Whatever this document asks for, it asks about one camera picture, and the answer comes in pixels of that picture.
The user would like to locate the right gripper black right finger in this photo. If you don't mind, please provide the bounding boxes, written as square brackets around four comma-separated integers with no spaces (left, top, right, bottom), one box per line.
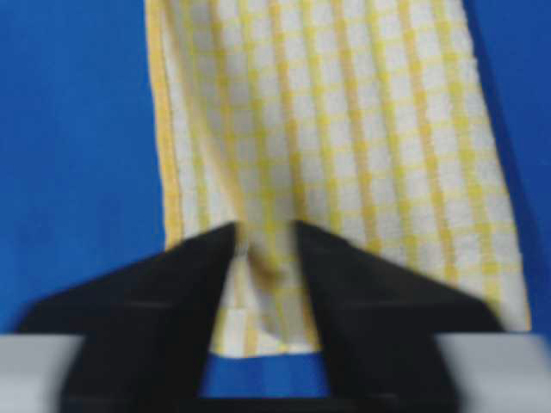
[293,220,503,412]

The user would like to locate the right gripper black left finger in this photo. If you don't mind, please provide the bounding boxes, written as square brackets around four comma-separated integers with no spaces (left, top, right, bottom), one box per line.
[15,224,236,412]

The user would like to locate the yellow checkered towel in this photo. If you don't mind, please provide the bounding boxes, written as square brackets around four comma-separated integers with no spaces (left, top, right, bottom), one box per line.
[145,1,531,358]

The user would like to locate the blue table cloth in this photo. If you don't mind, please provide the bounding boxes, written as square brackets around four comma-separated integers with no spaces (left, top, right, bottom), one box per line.
[1,1,550,397]

